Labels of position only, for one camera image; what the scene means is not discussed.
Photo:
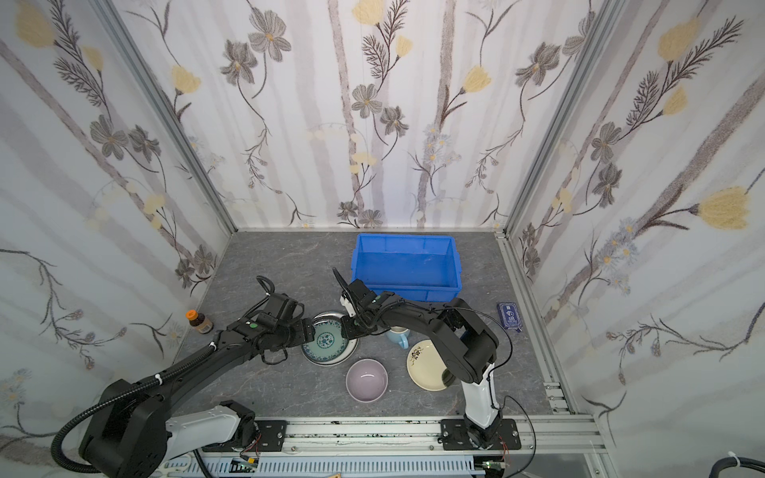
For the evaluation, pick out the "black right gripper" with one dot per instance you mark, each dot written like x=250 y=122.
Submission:
x=354 y=297

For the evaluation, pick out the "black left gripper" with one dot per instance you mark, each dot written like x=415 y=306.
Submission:
x=302 y=331

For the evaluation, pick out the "green patterned small plate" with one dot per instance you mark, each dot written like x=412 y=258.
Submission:
x=329 y=347

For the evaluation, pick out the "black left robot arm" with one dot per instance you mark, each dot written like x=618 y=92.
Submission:
x=128 y=436

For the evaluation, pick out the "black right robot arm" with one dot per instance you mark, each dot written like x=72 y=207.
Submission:
x=465 y=344

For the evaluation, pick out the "blue plastic bin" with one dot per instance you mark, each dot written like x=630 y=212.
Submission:
x=421 y=268

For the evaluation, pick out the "light blue mug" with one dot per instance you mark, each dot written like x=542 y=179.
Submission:
x=399 y=336

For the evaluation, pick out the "purple bowl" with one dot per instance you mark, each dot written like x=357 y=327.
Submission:
x=366 y=381

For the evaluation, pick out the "cream floral plate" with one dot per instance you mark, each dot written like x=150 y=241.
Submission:
x=425 y=367

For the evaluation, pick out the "brown bottle orange cap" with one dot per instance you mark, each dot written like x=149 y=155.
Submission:
x=199 y=322

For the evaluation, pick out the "blue rectangular device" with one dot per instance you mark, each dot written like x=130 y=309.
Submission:
x=510 y=317

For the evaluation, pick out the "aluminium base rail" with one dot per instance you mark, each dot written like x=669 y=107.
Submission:
x=525 y=446

